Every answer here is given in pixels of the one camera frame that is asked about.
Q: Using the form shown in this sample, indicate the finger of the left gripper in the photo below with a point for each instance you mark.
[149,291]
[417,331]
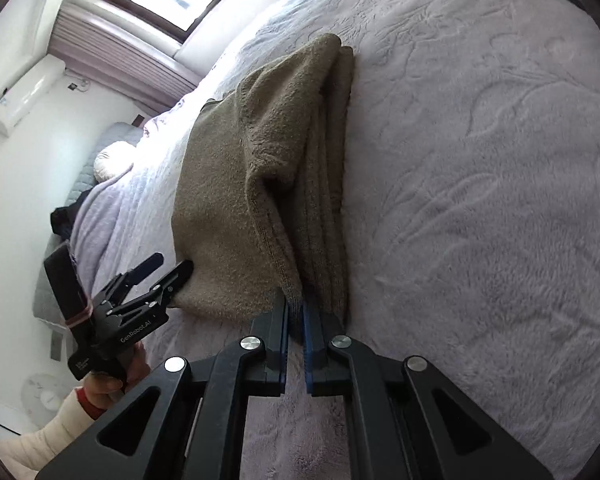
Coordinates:
[175,277]
[145,268]

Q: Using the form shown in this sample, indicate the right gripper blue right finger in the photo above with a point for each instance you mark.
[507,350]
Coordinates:
[405,418]

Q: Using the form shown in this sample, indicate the white embossed bed blanket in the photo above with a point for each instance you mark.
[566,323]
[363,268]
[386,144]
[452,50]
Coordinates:
[471,197]

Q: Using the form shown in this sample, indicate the black clothing beside bed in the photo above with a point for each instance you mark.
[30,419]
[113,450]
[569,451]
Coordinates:
[62,218]

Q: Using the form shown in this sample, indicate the striped roman blind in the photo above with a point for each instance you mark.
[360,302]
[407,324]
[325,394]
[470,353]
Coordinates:
[100,51]

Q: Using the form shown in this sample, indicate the white floor fan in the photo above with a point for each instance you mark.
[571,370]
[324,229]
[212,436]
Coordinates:
[41,396]

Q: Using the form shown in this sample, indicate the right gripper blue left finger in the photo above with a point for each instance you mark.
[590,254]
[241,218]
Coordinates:
[186,420]

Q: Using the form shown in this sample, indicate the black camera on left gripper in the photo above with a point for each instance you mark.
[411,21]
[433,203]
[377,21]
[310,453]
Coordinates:
[73,302]

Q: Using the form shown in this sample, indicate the white pillow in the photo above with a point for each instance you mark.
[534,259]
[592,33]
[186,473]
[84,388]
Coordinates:
[114,160]

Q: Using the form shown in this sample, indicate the left hand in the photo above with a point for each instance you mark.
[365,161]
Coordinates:
[97,392]

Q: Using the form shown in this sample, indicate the brown knit sweater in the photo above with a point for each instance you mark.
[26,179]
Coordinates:
[258,203]

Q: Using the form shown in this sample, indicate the white air conditioner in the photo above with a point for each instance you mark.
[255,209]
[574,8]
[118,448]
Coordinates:
[19,100]

